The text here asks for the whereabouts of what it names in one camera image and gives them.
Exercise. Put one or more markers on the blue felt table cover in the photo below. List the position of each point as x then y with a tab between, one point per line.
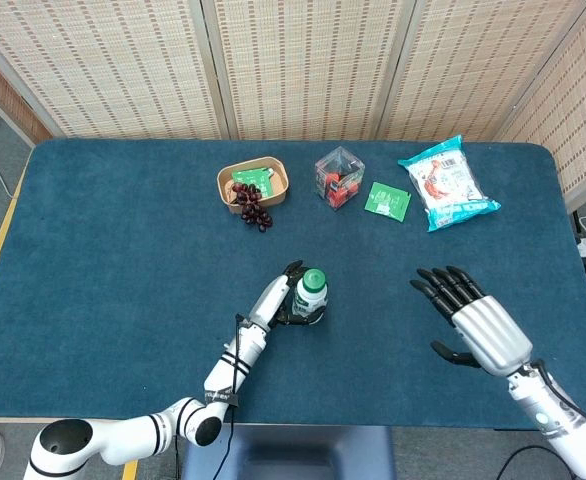
123	250

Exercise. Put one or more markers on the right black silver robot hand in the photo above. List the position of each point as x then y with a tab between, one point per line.
488	330

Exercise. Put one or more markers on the clear plastic cube box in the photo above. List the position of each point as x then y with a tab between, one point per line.
338	180

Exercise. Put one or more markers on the teal white snack bag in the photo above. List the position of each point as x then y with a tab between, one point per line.
443	185

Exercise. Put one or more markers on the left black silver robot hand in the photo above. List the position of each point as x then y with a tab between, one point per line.
268	302

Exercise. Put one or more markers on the dark red grape bunch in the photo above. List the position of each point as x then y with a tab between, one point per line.
253	210

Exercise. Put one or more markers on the small green-capped bottle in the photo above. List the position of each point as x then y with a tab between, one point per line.
310	295

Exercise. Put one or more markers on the green packet with white tab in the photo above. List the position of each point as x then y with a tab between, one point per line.
253	177

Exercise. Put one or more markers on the brown paper bowl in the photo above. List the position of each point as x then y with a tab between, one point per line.
279	176

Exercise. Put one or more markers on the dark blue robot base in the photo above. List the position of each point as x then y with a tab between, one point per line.
288	450

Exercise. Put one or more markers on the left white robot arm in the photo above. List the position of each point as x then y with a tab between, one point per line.
223	370

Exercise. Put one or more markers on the flat green square packet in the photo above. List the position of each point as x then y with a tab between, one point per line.
388	200

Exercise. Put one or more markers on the bamboo folding screen panel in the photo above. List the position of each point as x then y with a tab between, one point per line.
98	65
308	65
473	65
583	125

